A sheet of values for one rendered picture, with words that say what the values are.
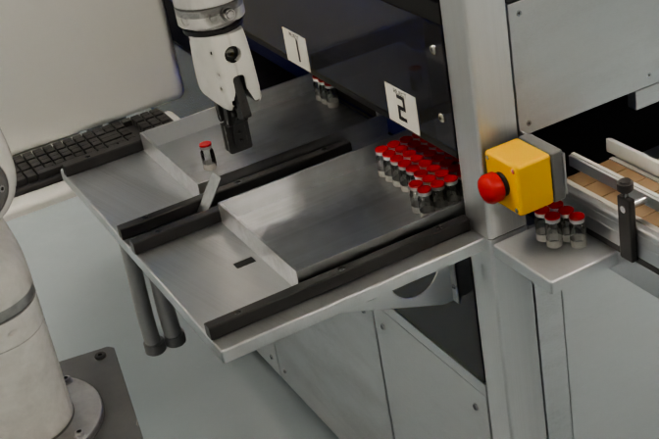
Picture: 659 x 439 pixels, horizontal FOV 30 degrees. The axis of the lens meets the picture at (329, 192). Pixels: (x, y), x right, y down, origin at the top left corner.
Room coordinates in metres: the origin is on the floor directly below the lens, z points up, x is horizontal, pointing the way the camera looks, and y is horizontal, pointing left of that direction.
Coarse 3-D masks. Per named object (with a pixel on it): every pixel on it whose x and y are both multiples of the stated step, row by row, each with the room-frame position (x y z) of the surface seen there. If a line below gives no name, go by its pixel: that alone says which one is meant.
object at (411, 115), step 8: (392, 88) 1.63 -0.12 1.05; (392, 96) 1.64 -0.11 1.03; (408, 96) 1.59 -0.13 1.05; (392, 104) 1.64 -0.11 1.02; (400, 104) 1.62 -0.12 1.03; (408, 104) 1.60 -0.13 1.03; (392, 112) 1.64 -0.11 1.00; (408, 112) 1.60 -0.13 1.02; (416, 112) 1.58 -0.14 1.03; (392, 120) 1.65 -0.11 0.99; (400, 120) 1.62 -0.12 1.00; (408, 120) 1.60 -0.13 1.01; (416, 120) 1.58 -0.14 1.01; (408, 128) 1.61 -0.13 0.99; (416, 128) 1.58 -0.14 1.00
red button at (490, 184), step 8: (488, 176) 1.37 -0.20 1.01; (496, 176) 1.37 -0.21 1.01; (480, 184) 1.38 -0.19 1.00; (488, 184) 1.36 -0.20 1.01; (496, 184) 1.36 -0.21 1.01; (480, 192) 1.38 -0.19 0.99; (488, 192) 1.36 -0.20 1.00; (496, 192) 1.36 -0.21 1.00; (504, 192) 1.36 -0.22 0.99; (488, 200) 1.36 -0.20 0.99; (496, 200) 1.36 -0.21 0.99
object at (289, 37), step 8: (288, 32) 1.94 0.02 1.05; (288, 40) 1.95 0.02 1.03; (304, 40) 1.89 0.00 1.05; (288, 48) 1.95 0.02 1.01; (296, 48) 1.92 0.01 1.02; (304, 48) 1.89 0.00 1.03; (288, 56) 1.96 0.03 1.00; (296, 56) 1.93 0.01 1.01; (304, 56) 1.90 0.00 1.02; (296, 64) 1.94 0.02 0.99; (304, 64) 1.91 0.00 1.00
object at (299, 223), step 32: (352, 160) 1.72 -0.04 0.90; (256, 192) 1.65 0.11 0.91; (288, 192) 1.67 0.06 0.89; (320, 192) 1.67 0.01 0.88; (352, 192) 1.65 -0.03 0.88; (384, 192) 1.63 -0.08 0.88; (256, 224) 1.60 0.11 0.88; (288, 224) 1.58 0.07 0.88; (320, 224) 1.57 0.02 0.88; (352, 224) 1.55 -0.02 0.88; (384, 224) 1.53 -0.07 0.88; (416, 224) 1.47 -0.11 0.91; (288, 256) 1.49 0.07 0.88; (320, 256) 1.48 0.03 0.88; (352, 256) 1.43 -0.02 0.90
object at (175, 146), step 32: (288, 96) 2.05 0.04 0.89; (160, 128) 1.95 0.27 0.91; (192, 128) 1.98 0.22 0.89; (256, 128) 1.95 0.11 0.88; (288, 128) 1.92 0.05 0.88; (320, 128) 1.90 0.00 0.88; (352, 128) 1.81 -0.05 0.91; (384, 128) 1.84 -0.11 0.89; (160, 160) 1.86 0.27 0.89; (192, 160) 1.87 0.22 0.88; (224, 160) 1.84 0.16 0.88; (256, 160) 1.82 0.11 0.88; (288, 160) 1.77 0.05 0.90; (192, 192) 1.74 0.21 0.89
